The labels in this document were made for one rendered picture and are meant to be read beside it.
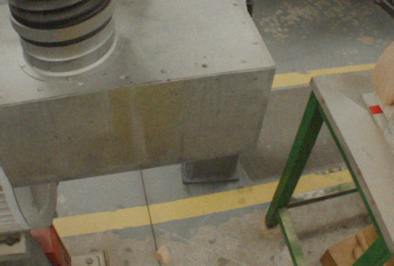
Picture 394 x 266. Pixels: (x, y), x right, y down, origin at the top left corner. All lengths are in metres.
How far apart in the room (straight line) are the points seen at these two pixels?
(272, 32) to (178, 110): 2.56
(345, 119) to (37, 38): 0.99
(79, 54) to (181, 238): 1.64
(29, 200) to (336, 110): 0.90
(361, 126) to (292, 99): 1.33
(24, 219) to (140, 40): 0.34
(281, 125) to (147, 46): 1.99
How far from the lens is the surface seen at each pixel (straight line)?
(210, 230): 2.02
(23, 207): 0.64
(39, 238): 1.37
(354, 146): 1.20
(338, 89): 1.33
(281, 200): 1.81
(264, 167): 2.22
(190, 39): 0.46
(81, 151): 0.48
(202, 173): 2.09
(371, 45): 3.17
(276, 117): 2.44
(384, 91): 1.21
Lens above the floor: 1.82
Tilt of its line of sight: 50 degrees down
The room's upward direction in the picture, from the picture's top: 4 degrees clockwise
